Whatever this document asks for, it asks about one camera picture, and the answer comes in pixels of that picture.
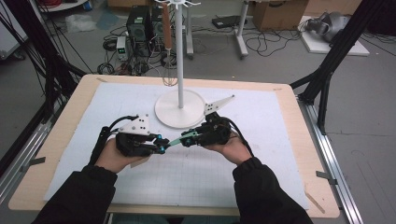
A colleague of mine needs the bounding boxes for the black floor cables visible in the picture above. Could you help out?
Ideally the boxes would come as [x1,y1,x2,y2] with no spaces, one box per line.
[245,27,304,59]

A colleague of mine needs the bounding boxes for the grey metal bracket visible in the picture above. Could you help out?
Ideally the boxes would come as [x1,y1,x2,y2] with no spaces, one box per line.
[315,170,339,187]
[19,156,47,174]

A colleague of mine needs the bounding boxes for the thin wooden stick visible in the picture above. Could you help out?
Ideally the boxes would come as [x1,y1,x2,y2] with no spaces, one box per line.
[304,183,327,215]

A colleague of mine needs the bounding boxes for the grey bench power supply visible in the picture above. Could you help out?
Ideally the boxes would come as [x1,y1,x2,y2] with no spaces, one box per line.
[115,35,129,62]

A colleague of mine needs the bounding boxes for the grey helmet-shaped device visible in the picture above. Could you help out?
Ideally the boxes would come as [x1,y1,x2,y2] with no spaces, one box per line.
[305,11,351,43]

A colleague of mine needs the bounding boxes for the black computer tower green label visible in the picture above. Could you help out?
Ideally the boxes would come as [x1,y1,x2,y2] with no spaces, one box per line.
[125,5,151,58]

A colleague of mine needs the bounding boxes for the person's left hand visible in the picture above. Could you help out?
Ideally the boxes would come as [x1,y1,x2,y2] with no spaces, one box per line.
[94,139,151,175]

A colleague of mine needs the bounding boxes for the aluminium rail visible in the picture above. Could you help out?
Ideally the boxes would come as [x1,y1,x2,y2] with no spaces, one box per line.
[0,102,61,204]
[297,95,364,224]

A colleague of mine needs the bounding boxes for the white floor board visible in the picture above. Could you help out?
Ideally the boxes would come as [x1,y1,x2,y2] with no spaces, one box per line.
[298,15,371,57]

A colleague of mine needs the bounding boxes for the left hand-held gripper black cable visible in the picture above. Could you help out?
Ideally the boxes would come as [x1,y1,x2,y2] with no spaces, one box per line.
[88,114,140,166]

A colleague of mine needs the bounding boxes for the large cardboard box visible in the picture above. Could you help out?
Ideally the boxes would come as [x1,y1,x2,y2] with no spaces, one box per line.
[251,0,310,32]

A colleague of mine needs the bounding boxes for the flat black device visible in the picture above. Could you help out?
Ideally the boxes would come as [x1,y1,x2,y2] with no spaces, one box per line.
[211,15,248,30]

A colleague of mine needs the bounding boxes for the black metal frame post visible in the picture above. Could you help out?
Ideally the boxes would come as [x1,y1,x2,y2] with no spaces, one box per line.
[289,0,387,136]
[0,0,89,125]

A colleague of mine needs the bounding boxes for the wire whisk wooden handle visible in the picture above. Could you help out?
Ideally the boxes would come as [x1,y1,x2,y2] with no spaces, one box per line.
[161,2,179,88]

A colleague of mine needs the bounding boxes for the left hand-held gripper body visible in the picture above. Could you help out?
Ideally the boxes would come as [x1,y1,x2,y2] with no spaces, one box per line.
[115,113,156,158]

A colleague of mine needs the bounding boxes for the white table leg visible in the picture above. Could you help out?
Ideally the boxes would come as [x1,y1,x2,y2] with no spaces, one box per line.
[233,0,250,60]
[185,5,196,60]

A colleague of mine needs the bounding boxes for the white grid mat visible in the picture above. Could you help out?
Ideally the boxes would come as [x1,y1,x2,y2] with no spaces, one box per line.
[43,81,311,210]

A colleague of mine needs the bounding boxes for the hand-held gripper black cable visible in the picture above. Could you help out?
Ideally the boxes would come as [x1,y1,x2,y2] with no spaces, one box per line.
[223,117,255,158]
[88,114,140,166]

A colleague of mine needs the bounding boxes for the white utensil rack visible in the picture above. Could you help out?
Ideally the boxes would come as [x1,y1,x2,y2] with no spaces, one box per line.
[153,0,208,130]

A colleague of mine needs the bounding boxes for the person's right hand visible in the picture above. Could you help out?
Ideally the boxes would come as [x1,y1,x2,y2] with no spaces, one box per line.
[203,133,254,166]

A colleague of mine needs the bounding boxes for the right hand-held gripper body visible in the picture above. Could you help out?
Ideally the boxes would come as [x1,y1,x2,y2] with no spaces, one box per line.
[193,94,236,147]

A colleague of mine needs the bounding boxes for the right hand-held gripper black cable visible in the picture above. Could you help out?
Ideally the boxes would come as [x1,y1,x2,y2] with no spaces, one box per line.
[223,117,255,158]

